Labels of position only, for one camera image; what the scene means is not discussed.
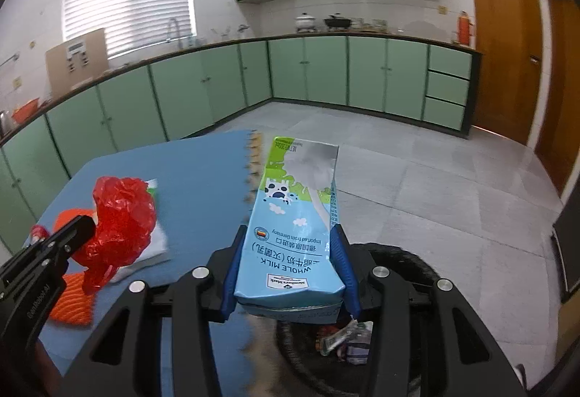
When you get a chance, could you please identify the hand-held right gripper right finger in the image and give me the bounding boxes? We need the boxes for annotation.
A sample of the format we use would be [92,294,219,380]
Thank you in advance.
[330,225,529,397]

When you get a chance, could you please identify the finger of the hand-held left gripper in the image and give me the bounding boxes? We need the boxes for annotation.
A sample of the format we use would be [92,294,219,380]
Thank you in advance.
[0,215,97,293]

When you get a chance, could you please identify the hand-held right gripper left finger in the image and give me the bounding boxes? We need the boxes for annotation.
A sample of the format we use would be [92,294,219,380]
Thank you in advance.
[57,227,249,397]

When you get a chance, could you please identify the red plastic bag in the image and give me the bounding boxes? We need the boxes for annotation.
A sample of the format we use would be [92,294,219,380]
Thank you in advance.
[72,176,158,293]

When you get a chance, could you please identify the black lined trash bin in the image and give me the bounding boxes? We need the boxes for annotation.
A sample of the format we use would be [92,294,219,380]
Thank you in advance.
[276,243,454,397]

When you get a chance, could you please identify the blue white milk carton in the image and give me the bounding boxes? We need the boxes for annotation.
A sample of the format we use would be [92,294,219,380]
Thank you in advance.
[233,136,347,321]

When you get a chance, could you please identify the orange mesh net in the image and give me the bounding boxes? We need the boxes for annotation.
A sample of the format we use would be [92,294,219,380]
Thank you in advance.
[47,209,98,327]

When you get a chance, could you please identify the crumpled colourful wrapper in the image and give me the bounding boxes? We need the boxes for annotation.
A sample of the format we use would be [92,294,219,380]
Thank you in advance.
[317,319,374,367]

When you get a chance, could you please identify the blue scalloped tablecloth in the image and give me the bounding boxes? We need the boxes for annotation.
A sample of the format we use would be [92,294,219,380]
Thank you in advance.
[36,129,273,361]

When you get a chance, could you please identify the green white snack wrapper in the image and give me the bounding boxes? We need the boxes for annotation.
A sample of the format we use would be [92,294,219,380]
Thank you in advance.
[113,178,170,284]

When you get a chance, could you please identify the beige scalloped table cover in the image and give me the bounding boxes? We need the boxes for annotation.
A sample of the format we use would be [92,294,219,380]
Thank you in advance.
[244,132,266,203]

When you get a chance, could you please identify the orange plastic basket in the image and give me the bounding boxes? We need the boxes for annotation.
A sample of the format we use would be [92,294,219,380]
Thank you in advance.
[11,99,41,123]

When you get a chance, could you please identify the cardboard box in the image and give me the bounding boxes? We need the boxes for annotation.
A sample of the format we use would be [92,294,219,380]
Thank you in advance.
[45,28,109,99]

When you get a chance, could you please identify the green lower kitchen cabinets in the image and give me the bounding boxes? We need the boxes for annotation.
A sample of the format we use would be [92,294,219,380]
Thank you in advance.
[0,34,482,259]

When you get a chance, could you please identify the black panel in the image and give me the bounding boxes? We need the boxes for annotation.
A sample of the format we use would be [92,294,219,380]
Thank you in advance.
[552,198,580,305]

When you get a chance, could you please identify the steel kitchen faucet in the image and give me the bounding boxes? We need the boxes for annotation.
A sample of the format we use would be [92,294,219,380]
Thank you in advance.
[167,17,182,49]

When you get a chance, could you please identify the black wok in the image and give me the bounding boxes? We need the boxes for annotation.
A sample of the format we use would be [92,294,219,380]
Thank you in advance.
[323,15,351,32]

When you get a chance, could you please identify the red thermos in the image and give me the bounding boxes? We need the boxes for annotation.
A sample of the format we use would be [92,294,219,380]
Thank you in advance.
[457,11,473,45]

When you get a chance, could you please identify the wooden door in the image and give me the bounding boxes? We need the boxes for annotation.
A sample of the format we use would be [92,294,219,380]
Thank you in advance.
[467,0,543,147]
[537,0,580,198]

